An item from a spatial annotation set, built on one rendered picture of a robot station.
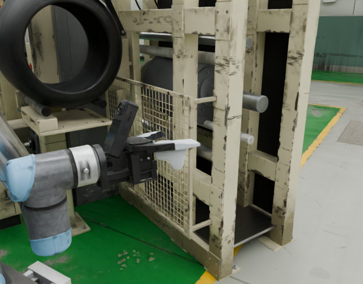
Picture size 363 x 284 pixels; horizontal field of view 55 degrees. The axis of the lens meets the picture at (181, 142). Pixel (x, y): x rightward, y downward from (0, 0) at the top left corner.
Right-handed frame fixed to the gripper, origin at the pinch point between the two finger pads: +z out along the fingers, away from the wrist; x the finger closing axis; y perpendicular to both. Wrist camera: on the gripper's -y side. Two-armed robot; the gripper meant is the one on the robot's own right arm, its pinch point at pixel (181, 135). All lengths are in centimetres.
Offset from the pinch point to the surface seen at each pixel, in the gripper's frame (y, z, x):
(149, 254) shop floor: 93, 36, -108
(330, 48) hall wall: -27, 806, -545
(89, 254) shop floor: 90, 6, -126
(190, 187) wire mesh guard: 40, 41, -64
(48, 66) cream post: -19, 2, -141
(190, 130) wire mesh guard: 13, 41, -60
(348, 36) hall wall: -53, 823, -505
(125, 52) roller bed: -25, 47, -136
